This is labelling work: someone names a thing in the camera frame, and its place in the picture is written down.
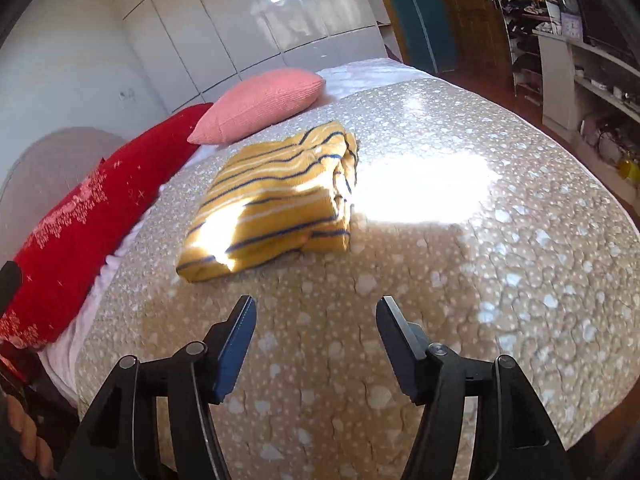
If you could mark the white shelf unit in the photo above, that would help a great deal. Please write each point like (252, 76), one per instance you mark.
(555, 80)

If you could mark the white glossy wardrobe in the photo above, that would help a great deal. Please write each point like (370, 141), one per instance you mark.
(225, 20)

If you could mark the purple desk calendar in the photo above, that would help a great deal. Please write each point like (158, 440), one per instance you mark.
(571, 26)

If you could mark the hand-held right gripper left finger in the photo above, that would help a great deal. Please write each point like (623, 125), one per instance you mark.
(235, 355)

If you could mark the red embroidered pillow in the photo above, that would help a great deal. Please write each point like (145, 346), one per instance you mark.
(75, 230)

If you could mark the black television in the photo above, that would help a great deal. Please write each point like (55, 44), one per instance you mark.
(610, 15)

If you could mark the shelf rack with clothes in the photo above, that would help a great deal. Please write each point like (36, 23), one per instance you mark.
(525, 10)

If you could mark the grey bed headboard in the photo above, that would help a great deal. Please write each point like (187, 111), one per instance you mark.
(45, 170)

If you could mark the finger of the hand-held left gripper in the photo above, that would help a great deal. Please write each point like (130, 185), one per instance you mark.
(9, 290)

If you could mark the wooden door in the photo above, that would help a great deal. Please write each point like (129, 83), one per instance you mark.
(475, 20)

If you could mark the white bed sheet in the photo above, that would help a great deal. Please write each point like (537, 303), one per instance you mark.
(360, 77)

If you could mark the yellow striped sweater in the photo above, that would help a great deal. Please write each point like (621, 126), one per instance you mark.
(270, 195)

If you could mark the teal wall panel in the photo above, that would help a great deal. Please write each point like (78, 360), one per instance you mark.
(415, 15)

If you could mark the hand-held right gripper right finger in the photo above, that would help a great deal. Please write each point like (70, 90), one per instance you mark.
(400, 355)

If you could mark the white wall socket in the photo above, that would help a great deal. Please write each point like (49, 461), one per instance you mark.
(127, 94)

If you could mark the white bed with quilt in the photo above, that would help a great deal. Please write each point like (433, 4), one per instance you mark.
(500, 260)

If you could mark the person's left hand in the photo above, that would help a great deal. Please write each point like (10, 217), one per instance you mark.
(25, 430)

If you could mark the pink ribbed pillow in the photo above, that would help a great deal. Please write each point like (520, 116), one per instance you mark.
(255, 105)

